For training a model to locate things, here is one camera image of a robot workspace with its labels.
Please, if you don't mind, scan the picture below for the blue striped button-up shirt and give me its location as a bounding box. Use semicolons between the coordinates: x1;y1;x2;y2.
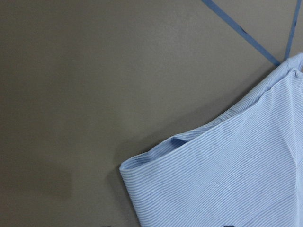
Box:
119;54;303;227

